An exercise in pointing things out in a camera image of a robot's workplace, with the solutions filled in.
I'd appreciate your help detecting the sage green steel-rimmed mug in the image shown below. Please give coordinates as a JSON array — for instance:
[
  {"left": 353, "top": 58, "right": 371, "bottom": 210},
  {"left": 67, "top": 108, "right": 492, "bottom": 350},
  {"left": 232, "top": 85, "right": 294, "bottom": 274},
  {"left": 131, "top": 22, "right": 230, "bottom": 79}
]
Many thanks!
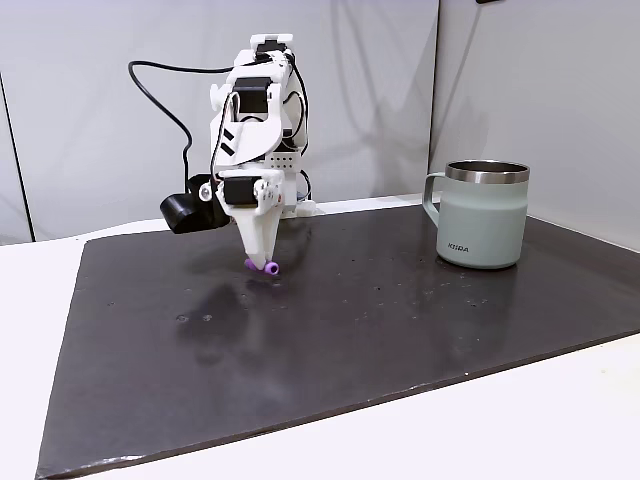
[{"left": 423, "top": 159, "right": 531, "bottom": 271}]

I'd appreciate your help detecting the black table mat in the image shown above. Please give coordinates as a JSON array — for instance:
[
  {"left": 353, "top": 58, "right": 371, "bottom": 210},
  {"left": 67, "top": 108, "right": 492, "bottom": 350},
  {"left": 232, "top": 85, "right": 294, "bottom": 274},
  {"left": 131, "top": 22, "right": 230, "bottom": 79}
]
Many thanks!
[{"left": 34, "top": 203, "right": 640, "bottom": 480}]

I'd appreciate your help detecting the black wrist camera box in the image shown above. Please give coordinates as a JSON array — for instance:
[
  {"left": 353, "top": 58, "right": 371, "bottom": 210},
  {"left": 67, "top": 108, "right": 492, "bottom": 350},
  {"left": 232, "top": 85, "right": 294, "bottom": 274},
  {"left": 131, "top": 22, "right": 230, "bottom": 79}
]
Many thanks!
[{"left": 159, "top": 173, "right": 229, "bottom": 235}]

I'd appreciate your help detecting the black cable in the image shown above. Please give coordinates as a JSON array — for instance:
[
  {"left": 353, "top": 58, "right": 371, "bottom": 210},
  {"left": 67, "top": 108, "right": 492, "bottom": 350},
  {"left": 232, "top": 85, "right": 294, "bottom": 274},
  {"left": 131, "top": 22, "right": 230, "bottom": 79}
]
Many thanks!
[{"left": 127, "top": 59, "right": 237, "bottom": 195}]

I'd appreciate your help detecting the purple pen grip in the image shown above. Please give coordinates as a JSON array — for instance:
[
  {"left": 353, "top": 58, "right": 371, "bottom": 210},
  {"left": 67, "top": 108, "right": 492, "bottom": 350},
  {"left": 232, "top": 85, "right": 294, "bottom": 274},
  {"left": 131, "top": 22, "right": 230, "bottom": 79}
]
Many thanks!
[{"left": 243, "top": 257, "right": 281, "bottom": 278}]

